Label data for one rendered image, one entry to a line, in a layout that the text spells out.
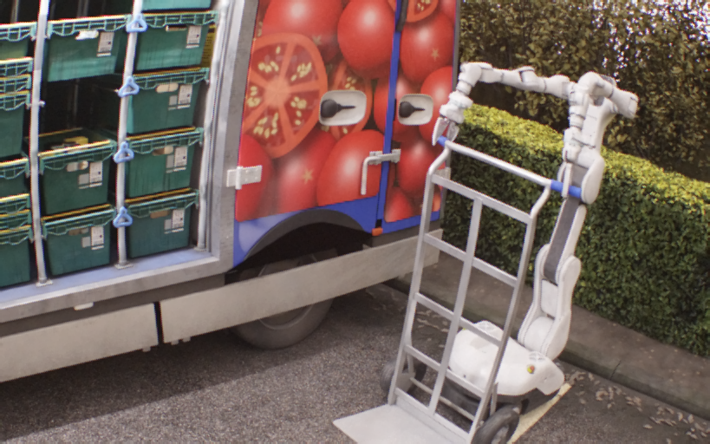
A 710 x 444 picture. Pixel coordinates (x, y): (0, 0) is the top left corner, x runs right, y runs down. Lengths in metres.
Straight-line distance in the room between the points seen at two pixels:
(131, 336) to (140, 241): 0.43
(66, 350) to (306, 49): 1.70
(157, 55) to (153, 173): 0.52
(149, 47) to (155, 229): 0.81
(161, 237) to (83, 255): 0.45
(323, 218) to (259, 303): 0.49
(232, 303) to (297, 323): 0.61
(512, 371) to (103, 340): 1.77
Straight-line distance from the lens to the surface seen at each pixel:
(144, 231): 2.53
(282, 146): 2.62
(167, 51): 2.40
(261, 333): 3.05
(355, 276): 3.19
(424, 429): 2.66
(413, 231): 3.46
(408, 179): 3.27
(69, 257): 2.40
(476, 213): 2.20
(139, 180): 2.45
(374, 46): 2.91
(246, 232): 2.63
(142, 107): 2.38
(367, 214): 3.11
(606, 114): 2.75
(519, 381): 2.55
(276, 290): 2.85
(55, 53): 2.20
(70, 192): 2.32
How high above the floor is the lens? 1.63
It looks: 18 degrees down
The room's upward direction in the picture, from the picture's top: 6 degrees clockwise
